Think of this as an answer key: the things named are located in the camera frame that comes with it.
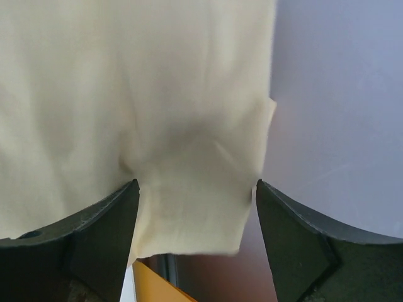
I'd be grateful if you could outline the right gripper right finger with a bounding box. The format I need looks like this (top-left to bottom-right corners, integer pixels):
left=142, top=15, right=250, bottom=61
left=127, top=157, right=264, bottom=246
left=256, top=180, right=402, bottom=301

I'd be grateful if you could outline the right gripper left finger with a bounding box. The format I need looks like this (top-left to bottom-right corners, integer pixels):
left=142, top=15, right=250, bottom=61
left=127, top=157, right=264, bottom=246
left=1, top=180, right=139, bottom=301

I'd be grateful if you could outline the cream yellow t shirt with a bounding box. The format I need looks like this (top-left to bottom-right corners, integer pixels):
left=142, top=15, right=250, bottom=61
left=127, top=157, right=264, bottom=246
left=1, top=1, right=276, bottom=260

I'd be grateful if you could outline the orange board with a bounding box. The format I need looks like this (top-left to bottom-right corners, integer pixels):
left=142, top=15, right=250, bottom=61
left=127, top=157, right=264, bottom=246
left=132, top=260, right=195, bottom=302

